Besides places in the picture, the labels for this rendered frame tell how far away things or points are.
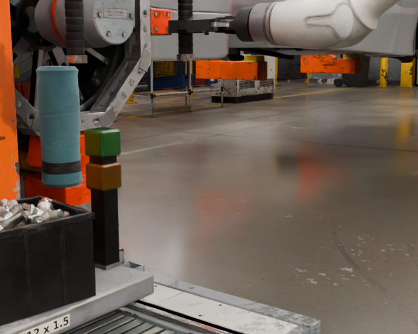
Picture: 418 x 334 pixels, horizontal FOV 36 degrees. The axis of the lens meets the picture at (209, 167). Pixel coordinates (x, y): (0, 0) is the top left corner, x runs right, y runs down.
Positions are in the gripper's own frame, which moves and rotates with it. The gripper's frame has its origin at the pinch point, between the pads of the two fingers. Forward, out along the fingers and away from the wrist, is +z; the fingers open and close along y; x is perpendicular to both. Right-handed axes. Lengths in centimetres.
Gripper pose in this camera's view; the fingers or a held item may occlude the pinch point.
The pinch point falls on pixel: (186, 26)
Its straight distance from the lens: 155.5
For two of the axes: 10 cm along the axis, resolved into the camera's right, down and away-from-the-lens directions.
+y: 6.1, -1.4, 7.8
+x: 0.0, -9.8, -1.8
